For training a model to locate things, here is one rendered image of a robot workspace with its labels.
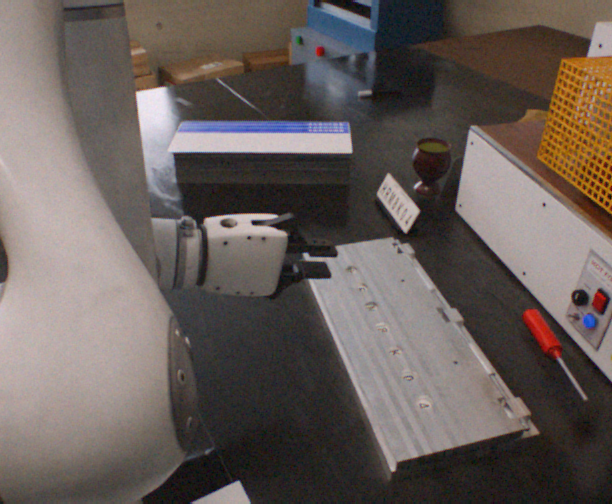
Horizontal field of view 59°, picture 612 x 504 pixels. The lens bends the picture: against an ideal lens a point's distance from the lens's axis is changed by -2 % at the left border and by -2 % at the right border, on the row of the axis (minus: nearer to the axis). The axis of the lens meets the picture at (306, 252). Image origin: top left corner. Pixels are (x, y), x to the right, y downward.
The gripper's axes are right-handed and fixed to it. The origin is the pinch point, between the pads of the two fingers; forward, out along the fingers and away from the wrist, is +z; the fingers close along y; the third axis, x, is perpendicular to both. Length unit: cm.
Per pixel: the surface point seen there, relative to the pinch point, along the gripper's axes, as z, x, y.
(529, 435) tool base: 25.7, 21.7, 11.6
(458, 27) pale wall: 147, -223, -2
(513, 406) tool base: 24.8, 18.1, 10.1
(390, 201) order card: 29.5, -36.2, 9.6
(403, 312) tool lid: 17.8, -2.4, 11.2
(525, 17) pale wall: 154, -181, -18
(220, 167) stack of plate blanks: -2, -58, 16
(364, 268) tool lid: 15.8, -14.5, 11.6
